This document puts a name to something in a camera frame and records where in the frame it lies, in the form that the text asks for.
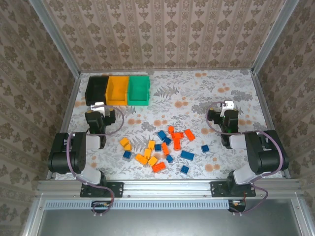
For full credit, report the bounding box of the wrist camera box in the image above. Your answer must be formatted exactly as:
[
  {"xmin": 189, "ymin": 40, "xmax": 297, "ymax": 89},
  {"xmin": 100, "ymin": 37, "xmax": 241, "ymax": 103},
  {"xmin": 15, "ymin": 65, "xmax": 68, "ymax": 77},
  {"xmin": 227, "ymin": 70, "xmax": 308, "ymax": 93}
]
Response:
[
  {"xmin": 90, "ymin": 101, "xmax": 109, "ymax": 111},
  {"xmin": 222, "ymin": 100, "xmax": 234, "ymax": 118}
]

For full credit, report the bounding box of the green plastic bin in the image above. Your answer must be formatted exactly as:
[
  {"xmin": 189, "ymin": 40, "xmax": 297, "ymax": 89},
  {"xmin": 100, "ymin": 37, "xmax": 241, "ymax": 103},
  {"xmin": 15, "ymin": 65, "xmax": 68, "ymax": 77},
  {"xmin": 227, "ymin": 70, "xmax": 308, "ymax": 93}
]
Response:
[{"xmin": 127, "ymin": 75, "xmax": 151, "ymax": 106}]

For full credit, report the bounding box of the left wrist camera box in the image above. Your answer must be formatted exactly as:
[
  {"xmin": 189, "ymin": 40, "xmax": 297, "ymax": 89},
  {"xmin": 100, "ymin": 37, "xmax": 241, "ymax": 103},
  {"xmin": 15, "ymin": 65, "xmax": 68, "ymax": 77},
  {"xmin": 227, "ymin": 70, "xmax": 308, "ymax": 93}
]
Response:
[{"xmin": 90, "ymin": 101, "xmax": 109, "ymax": 111}]

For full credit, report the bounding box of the long blue lego brick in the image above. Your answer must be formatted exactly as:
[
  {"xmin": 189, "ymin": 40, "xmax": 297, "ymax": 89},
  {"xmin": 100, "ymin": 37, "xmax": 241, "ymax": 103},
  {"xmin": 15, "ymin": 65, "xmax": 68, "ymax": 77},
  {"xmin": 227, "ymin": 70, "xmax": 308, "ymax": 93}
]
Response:
[{"xmin": 180, "ymin": 150, "xmax": 195, "ymax": 161}]

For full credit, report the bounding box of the black plastic bin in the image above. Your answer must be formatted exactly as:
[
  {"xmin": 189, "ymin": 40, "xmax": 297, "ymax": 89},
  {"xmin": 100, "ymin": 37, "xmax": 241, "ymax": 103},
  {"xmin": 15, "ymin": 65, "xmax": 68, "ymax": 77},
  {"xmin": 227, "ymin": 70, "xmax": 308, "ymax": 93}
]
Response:
[{"xmin": 85, "ymin": 76, "xmax": 110, "ymax": 106}]

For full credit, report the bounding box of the thin aluminium rail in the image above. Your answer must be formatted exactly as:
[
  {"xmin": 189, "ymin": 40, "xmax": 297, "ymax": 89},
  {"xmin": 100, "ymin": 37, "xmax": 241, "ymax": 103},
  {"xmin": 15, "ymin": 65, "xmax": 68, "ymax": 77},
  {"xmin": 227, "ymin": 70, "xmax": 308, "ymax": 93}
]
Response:
[{"xmin": 80, "ymin": 68, "xmax": 254, "ymax": 73}]

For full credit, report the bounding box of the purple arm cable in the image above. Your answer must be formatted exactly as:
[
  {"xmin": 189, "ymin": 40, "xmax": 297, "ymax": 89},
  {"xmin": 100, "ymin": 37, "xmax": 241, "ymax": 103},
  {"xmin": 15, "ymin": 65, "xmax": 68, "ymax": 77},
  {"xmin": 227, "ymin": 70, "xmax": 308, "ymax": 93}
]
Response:
[
  {"xmin": 205, "ymin": 101, "xmax": 290, "ymax": 217},
  {"xmin": 65, "ymin": 105, "xmax": 125, "ymax": 218}
]

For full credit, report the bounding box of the aluminium side rail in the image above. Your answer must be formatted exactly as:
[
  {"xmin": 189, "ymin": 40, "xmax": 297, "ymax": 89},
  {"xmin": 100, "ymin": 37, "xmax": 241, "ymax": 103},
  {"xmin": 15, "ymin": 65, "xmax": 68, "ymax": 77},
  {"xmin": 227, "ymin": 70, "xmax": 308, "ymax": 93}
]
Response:
[
  {"xmin": 46, "ymin": 73, "xmax": 82, "ymax": 180},
  {"xmin": 250, "ymin": 73, "xmax": 293, "ymax": 179}
]

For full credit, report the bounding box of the floral table cover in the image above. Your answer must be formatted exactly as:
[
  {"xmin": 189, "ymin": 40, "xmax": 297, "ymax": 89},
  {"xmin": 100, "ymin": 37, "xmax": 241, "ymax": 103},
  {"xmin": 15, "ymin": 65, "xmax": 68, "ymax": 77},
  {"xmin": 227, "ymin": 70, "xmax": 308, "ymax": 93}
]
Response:
[{"xmin": 55, "ymin": 69, "xmax": 284, "ymax": 180}]

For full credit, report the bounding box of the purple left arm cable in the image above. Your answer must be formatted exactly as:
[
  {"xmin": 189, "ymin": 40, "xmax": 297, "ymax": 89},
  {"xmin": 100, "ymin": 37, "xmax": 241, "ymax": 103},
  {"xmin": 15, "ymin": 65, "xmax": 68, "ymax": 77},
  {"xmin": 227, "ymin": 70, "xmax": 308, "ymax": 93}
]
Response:
[{"xmin": 65, "ymin": 105, "xmax": 125, "ymax": 218}]

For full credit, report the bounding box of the grey metal panel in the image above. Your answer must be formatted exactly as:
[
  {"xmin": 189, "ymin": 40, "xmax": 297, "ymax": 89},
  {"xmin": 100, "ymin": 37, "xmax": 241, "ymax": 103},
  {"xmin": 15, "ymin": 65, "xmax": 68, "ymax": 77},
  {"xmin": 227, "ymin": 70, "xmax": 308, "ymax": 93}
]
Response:
[{"xmin": 36, "ymin": 199, "xmax": 303, "ymax": 236}]

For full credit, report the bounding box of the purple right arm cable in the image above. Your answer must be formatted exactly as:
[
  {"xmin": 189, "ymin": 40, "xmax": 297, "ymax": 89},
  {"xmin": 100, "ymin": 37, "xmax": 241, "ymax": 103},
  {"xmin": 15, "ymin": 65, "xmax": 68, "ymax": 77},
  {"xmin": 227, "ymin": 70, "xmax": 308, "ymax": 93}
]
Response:
[{"xmin": 205, "ymin": 101, "xmax": 290, "ymax": 217}]

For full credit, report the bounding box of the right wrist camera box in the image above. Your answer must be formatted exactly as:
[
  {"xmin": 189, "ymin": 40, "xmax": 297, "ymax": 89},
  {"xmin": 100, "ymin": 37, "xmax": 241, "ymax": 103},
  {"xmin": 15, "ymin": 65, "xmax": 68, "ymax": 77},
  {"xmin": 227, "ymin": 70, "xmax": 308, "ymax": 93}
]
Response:
[{"xmin": 222, "ymin": 100, "xmax": 234, "ymax": 118}]

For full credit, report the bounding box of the aluminium lower frame bar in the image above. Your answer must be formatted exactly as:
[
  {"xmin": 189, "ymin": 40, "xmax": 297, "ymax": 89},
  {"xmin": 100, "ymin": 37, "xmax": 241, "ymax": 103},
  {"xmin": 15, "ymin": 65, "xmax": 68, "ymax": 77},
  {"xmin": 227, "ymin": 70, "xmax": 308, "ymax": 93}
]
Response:
[
  {"xmin": 291, "ymin": 196, "xmax": 312, "ymax": 236},
  {"xmin": 23, "ymin": 196, "xmax": 46, "ymax": 236}
]

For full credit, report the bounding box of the yellow plastic bin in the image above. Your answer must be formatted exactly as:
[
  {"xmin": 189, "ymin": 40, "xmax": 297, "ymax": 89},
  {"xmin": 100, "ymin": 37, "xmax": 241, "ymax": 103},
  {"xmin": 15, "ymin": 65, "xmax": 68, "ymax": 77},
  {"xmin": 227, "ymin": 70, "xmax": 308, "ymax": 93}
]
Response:
[{"xmin": 105, "ymin": 75, "xmax": 130, "ymax": 106}]

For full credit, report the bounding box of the aluminium upright post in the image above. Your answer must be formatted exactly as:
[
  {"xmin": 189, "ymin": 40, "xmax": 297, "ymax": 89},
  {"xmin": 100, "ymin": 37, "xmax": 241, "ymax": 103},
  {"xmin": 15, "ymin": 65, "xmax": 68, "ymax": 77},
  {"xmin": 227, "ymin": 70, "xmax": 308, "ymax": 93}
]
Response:
[
  {"xmin": 28, "ymin": 0, "xmax": 82, "ymax": 77},
  {"xmin": 251, "ymin": 0, "xmax": 301, "ymax": 74}
]

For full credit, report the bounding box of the white slotted cable duct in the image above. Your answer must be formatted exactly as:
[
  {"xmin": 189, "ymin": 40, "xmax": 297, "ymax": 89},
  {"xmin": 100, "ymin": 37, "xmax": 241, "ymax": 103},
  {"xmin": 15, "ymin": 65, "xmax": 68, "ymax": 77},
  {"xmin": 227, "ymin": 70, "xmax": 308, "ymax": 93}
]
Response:
[{"xmin": 45, "ymin": 199, "xmax": 232, "ymax": 210}]

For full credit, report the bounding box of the wide aluminium base rail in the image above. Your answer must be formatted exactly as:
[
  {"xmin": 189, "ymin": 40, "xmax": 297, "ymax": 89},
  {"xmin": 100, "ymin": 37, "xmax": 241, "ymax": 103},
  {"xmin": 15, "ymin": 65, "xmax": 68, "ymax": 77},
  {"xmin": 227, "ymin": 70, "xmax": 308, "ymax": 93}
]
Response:
[{"xmin": 36, "ymin": 178, "xmax": 305, "ymax": 199}]

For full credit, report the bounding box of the black cable connector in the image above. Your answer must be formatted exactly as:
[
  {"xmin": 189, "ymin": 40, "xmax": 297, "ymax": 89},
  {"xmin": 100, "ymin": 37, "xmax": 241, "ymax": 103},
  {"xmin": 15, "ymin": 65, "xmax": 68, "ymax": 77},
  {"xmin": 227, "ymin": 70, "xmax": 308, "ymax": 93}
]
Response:
[
  {"xmin": 228, "ymin": 199, "xmax": 247, "ymax": 212},
  {"xmin": 92, "ymin": 201, "xmax": 111, "ymax": 209}
]

